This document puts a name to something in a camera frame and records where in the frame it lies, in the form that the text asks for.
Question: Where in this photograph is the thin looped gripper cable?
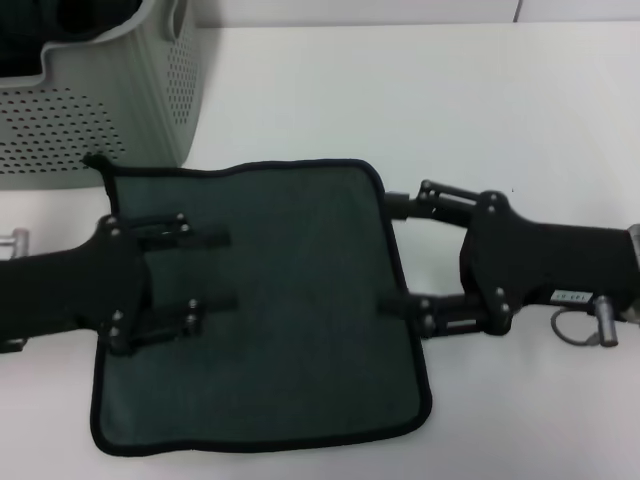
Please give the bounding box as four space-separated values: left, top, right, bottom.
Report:
549 307 601 347

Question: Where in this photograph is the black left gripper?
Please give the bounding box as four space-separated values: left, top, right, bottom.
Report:
0 212 240 356

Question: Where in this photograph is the grey-green perforated storage basket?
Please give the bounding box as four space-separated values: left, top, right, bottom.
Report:
0 0 211 191

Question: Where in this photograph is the yellow and dark green towel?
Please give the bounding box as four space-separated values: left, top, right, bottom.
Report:
81 152 434 447

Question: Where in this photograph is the silver cable connector plug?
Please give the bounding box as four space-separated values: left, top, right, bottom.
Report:
592 294 622 348
0 228 30 260

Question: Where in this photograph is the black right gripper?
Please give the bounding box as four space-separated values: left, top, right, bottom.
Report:
379 179 633 342

